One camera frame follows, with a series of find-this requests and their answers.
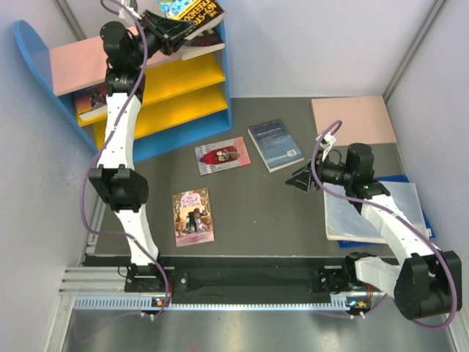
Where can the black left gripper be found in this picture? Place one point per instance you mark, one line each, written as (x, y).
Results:
(165, 31)

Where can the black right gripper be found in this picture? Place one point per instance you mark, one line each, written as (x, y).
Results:
(300, 180)

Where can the blue treehouse paperback book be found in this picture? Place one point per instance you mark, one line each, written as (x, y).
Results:
(206, 14)

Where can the orange lantern cover paperback book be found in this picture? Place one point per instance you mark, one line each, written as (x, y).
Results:
(204, 43)

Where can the pink purple paperback book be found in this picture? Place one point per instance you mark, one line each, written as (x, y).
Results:
(193, 223)

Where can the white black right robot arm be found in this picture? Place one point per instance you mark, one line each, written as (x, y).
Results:
(426, 281)

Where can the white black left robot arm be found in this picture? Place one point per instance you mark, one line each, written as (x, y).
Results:
(114, 177)

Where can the dark blue paperback book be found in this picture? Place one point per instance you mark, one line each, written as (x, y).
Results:
(275, 145)

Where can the clear white file folder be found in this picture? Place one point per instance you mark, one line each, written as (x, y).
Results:
(340, 220)

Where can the blue pink yellow bookshelf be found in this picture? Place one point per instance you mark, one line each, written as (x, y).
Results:
(185, 100)

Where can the red pink picture book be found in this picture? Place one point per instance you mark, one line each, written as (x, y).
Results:
(221, 156)

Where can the pink board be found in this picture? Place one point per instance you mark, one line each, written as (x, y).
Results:
(364, 119)

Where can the book on shelf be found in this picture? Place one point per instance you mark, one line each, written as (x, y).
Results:
(90, 102)

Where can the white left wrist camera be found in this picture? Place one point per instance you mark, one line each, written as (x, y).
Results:
(129, 9)

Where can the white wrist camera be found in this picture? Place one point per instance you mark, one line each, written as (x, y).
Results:
(129, 9)
(327, 141)

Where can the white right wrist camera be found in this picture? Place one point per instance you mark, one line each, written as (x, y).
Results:
(327, 141)

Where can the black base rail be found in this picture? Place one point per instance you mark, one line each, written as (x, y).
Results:
(191, 281)

